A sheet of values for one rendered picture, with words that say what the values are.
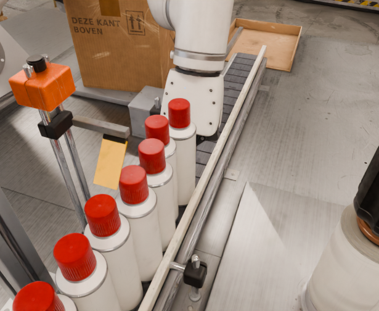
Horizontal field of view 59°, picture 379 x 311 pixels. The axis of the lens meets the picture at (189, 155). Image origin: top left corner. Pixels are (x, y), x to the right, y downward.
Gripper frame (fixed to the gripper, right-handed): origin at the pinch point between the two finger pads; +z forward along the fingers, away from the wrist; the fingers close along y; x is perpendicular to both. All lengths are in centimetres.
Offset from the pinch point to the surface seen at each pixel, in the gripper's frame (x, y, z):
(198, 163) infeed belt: 6.6, 0.7, 4.3
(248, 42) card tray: 76, -4, -16
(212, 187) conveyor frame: 1.9, 5.3, 6.3
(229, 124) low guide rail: 15.5, 4.2, -2.6
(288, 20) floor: 355, -9, -29
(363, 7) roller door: 406, 69, -52
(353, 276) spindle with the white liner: -21.7, 26.2, -0.6
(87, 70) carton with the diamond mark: 27.0, -39.8, -5.7
